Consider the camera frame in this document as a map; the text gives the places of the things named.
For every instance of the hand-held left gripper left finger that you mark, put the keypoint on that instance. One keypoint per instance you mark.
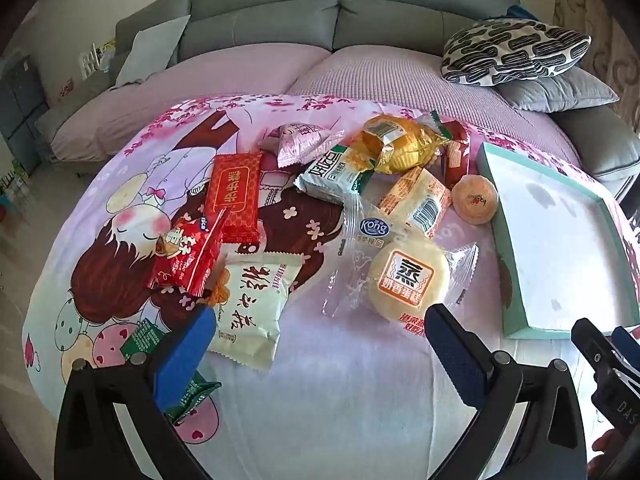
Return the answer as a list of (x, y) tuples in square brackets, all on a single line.
[(182, 360)]

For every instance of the blue cloth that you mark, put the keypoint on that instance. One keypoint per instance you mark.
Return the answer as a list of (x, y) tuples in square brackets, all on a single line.
[(522, 11)]

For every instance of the round orange pastry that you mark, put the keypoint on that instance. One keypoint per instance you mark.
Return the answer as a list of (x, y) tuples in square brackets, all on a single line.
[(475, 199)]

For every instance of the printed cartoon blanket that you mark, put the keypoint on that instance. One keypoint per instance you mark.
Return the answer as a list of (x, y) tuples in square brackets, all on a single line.
[(320, 370)]

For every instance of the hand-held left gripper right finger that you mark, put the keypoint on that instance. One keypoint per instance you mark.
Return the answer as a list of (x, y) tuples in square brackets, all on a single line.
[(457, 360)]

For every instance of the blue grey cabinet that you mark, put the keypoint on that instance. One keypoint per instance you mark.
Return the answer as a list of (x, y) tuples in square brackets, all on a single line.
[(22, 110)]

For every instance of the light grey pillow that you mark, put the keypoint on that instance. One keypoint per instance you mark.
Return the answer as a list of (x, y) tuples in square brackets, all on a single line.
[(150, 50)]

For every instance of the small white rack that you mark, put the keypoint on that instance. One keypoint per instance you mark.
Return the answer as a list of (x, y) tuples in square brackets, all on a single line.
[(95, 60)]

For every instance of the orange white bread packet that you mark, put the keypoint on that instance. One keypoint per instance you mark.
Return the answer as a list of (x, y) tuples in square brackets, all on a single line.
[(415, 200)]

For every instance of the teal box tray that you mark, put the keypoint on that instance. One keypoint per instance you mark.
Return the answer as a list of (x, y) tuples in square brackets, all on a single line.
[(550, 240)]

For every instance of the person's right hand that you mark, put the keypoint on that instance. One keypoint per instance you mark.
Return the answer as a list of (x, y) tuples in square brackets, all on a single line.
[(606, 447)]

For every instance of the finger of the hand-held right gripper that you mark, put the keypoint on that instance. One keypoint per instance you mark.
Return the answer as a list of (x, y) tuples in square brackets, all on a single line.
[(626, 342), (592, 347)]

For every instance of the pale green pastry packet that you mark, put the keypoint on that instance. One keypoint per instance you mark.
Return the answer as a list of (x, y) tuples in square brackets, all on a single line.
[(255, 310)]

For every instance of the pink purple snack packet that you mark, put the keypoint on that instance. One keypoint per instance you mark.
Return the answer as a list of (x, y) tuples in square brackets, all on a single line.
[(300, 145)]

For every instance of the yellow cake packet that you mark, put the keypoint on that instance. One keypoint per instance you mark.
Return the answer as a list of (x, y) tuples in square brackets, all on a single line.
[(395, 145)]

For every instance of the dark red snack packet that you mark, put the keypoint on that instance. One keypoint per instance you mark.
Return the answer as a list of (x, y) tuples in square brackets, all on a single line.
[(457, 157)]

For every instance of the pink sofa cover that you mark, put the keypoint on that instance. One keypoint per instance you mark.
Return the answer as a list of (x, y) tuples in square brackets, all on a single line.
[(210, 75)]

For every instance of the red gold-framed snack packet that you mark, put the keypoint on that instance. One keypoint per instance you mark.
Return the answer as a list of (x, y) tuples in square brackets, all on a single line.
[(235, 197)]

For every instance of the red biscuit packet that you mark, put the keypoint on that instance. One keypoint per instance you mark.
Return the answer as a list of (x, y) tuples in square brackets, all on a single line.
[(187, 255)]

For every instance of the grey sofa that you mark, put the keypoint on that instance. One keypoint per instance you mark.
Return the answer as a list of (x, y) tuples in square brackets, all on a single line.
[(280, 5)]

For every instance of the clear packet steamed cake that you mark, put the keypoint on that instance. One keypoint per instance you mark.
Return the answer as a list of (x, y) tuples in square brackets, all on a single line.
[(405, 280)]

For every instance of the black white patterned pillow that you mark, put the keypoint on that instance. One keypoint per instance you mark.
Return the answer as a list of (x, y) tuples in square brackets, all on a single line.
[(510, 50)]

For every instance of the patterned beige curtain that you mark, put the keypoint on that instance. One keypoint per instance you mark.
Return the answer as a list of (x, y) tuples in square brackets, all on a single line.
[(590, 10)]

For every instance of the green clear snack packet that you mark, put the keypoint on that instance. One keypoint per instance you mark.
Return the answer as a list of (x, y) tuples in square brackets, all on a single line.
[(137, 345)]

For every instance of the white green snack packet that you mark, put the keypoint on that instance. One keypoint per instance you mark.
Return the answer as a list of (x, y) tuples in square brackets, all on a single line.
[(332, 175)]

